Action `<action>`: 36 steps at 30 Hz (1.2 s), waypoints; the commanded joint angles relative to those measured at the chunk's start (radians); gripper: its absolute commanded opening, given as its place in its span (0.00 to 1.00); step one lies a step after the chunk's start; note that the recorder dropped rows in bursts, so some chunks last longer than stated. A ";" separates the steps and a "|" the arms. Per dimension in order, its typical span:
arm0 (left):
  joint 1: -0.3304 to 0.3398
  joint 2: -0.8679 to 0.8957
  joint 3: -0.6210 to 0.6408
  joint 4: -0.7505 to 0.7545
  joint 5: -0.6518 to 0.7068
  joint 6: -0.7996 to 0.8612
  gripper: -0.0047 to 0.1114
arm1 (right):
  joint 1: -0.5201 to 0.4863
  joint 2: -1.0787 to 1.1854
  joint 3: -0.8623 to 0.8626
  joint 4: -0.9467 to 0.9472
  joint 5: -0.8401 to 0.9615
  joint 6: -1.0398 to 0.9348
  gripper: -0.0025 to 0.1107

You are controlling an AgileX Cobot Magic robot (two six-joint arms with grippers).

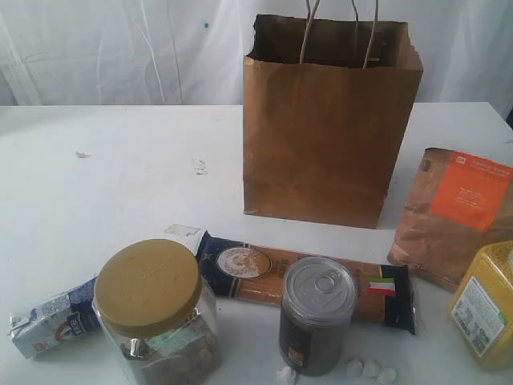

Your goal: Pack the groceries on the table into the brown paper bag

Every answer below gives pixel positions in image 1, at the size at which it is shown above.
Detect dark can with pull-tab lid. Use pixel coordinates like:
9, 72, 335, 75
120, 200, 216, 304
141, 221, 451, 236
279, 257, 358, 376

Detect yellow grain plastic jar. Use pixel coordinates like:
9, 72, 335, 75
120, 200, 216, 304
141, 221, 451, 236
449, 241, 512, 371

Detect large brown paper shopping bag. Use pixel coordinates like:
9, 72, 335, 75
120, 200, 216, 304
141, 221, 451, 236
243, 14, 423, 229

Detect clear tape piece on table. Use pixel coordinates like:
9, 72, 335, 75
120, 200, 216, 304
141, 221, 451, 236
164, 224, 200, 237

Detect clear jar with gold lid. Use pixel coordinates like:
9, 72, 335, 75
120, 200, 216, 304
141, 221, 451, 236
92, 239, 221, 384

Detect spaghetti packet dark blue ends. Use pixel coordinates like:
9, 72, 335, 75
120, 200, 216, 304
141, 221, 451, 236
196, 232, 416, 334

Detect kraft pouch with orange label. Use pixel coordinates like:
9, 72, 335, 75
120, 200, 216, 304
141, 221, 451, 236
388, 148, 512, 291

